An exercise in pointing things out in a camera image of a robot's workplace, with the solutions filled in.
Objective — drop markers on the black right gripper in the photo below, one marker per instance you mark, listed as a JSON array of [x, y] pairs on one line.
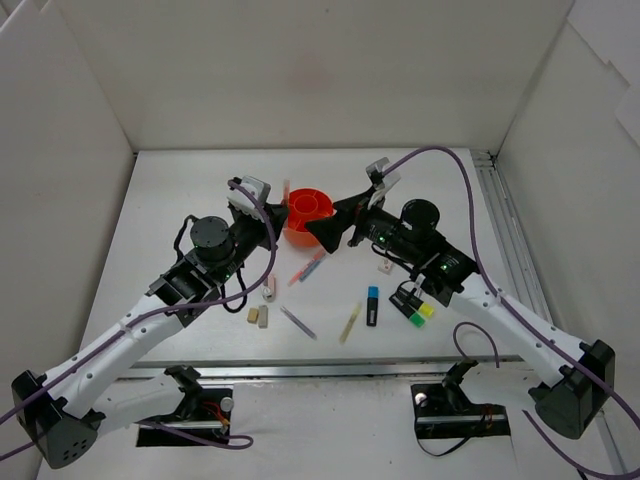
[[357, 223]]

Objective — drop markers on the long beige eraser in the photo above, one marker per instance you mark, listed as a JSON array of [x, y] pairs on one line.
[[263, 317]]

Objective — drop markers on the small tan eraser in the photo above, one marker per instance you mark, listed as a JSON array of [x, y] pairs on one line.
[[253, 315]]

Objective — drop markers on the yellow clear gel pen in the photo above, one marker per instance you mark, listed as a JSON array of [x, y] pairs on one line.
[[350, 323]]

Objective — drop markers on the blue capped black highlighter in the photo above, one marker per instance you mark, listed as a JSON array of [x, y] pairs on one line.
[[372, 306]]

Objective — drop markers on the blue clear gel pen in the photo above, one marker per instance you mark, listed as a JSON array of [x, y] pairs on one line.
[[313, 264]]

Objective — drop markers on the green capped black highlighter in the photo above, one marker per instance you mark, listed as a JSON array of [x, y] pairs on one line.
[[407, 311]]

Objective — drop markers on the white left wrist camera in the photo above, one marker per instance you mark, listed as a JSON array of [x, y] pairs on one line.
[[247, 193]]

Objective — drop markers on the pink white mini stapler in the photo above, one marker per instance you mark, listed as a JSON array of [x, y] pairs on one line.
[[269, 288]]

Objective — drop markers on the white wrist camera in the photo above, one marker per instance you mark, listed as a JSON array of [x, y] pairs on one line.
[[381, 180], [247, 193]]

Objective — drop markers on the purple clear gel pen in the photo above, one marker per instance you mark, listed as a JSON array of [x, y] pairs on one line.
[[298, 323]]

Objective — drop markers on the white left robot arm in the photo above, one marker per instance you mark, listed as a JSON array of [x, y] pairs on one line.
[[67, 409]]

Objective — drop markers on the white wrapped eraser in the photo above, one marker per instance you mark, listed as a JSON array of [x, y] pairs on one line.
[[386, 266]]

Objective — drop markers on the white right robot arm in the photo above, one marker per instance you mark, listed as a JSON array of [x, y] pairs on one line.
[[576, 376]]

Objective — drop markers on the aluminium front rail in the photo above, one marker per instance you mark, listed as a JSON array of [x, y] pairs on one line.
[[261, 371]]

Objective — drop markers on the orange round compartment container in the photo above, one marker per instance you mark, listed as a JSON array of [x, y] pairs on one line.
[[305, 205]]

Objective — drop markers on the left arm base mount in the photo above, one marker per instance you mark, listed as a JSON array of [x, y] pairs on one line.
[[204, 412]]

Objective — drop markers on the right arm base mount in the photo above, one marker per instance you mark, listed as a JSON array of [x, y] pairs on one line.
[[442, 411]]

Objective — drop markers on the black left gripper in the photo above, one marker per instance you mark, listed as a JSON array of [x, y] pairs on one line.
[[267, 224]]

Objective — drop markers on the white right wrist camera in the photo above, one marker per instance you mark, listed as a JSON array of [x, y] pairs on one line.
[[381, 180]]

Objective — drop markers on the orange highlighter pen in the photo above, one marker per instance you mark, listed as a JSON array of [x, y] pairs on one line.
[[286, 192]]

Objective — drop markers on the yellow capped black highlighter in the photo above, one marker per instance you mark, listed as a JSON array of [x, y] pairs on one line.
[[414, 301]]

